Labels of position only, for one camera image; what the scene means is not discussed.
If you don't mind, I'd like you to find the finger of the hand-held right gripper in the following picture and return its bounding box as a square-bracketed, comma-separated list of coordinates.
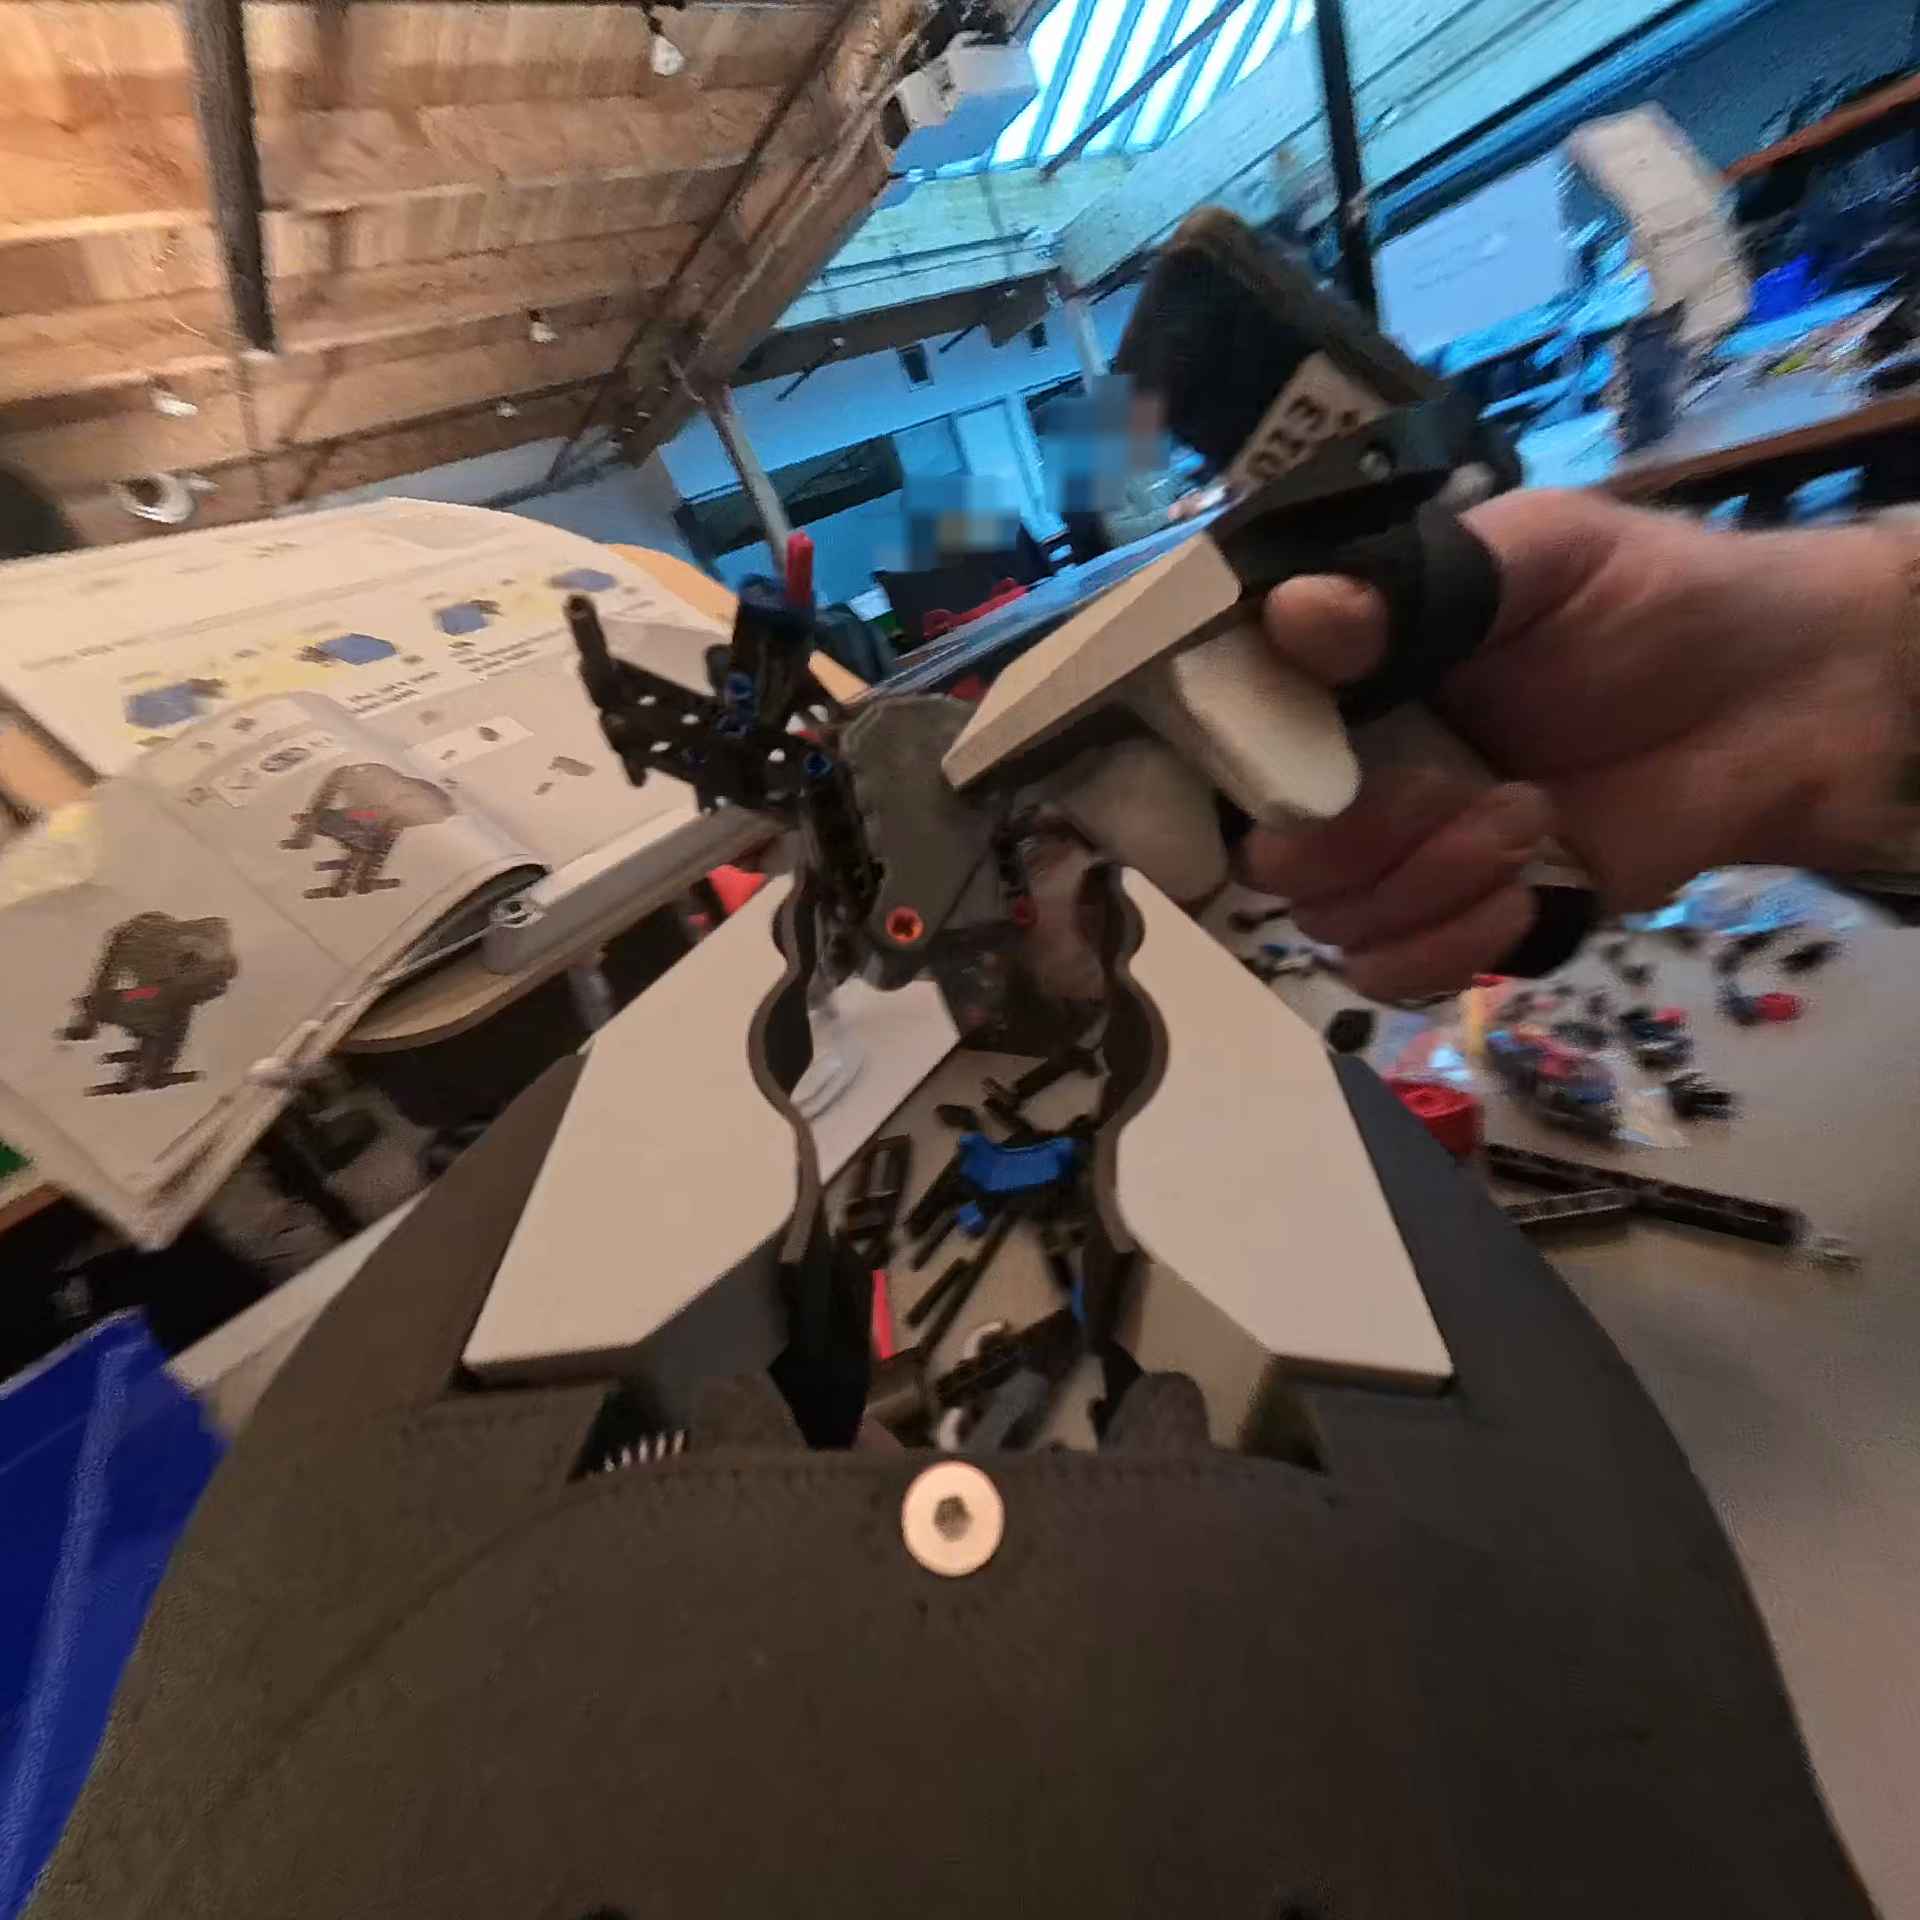
[941, 532, 1257, 794]

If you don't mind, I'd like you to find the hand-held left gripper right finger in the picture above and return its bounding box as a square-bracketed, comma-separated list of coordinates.
[1085, 868, 1455, 1454]

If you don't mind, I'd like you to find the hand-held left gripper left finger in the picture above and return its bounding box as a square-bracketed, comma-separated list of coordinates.
[461, 868, 829, 1385]

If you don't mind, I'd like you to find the toy brick motor assembly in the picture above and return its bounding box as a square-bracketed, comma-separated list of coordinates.
[563, 532, 1124, 1054]

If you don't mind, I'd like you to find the grey desk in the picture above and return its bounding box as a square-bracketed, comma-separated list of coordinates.
[168, 885, 1920, 1920]

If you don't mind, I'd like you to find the person's right hand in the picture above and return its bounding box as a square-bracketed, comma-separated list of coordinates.
[1241, 487, 1920, 1005]

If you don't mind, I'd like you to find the red toy wheel hub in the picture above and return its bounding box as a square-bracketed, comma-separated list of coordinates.
[1388, 1082, 1488, 1167]

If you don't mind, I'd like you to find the black metal pole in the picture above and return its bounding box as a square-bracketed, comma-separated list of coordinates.
[1314, 0, 1386, 327]

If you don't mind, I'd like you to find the white board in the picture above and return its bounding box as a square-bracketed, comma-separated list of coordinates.
[1373, 150, 1581, 366]

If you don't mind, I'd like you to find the blue toy panel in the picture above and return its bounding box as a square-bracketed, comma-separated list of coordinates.
[956, 1132, 1085, 1204]

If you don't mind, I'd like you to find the black bag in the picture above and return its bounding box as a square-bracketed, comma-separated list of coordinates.
[256, 1052, 501, 1280]

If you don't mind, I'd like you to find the white book stand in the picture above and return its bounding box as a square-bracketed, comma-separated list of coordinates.
[481, 805, 966, 1127]

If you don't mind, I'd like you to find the pile of black toy beams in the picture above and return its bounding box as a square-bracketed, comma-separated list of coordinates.
[840, 1052, 1112, 1447]

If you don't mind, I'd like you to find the white ceiling projector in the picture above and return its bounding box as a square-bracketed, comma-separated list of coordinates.
[893, 35, 1042, 142]

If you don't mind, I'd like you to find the wooden-edged table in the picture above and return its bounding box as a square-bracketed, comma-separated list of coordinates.
[1607, 395, 1920, 507]

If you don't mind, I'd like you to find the instruction booklet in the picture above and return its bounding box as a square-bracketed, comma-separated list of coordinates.
[0, 499, 742, 1252]

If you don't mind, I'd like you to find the blue storage bin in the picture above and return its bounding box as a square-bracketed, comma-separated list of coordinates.
[0, 1306, 228, 1920]

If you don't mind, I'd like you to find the black toy frame piece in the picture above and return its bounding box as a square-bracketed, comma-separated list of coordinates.
[840, 1138, 918, 1240]

